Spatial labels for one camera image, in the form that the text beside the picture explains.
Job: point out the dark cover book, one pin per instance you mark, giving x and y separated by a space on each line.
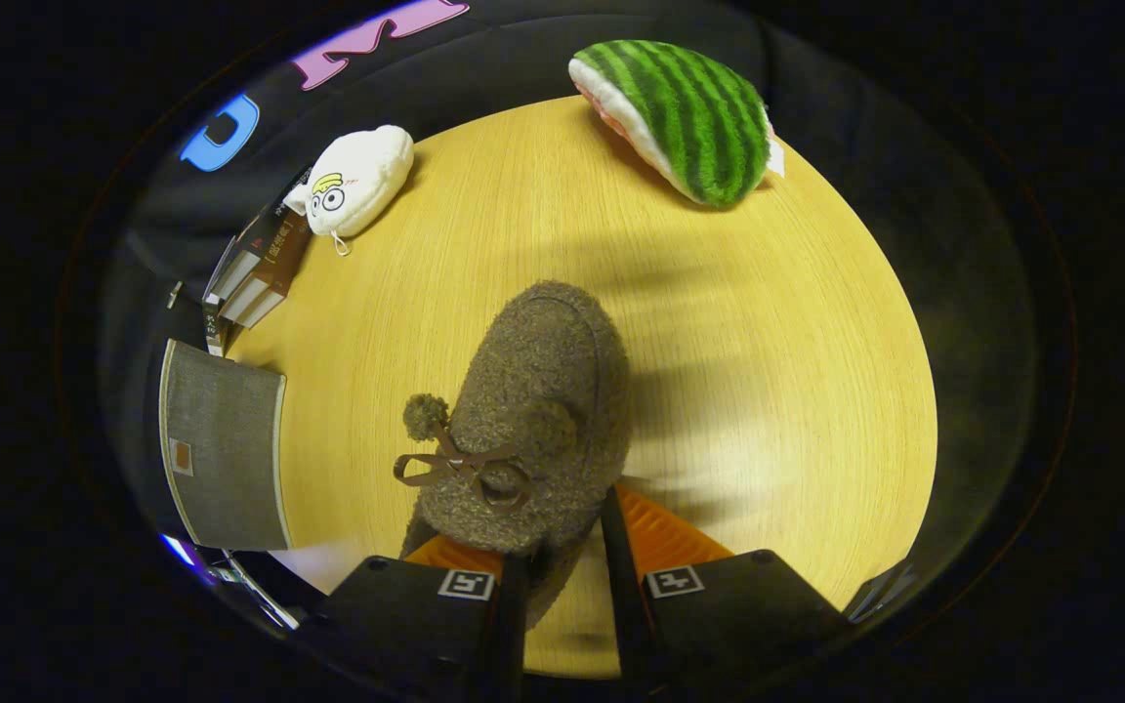
260 227

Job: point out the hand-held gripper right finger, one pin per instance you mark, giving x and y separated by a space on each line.
738 610

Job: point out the silver cloth clip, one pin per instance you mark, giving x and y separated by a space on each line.
174 293

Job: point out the black backdrop cloth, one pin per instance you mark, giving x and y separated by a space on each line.
523 59

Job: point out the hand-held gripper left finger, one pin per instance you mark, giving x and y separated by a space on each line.
406 615

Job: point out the brown hardcover book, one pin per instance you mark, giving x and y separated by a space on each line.
265 308
287 256

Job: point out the white plush toy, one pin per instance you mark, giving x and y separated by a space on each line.
362 181

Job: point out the watermelon slice plush toy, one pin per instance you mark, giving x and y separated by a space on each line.
699 117

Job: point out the grey fabric storage box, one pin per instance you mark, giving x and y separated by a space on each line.
226 439

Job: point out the brown fuzzy shoe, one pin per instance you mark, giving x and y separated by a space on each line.
543 391

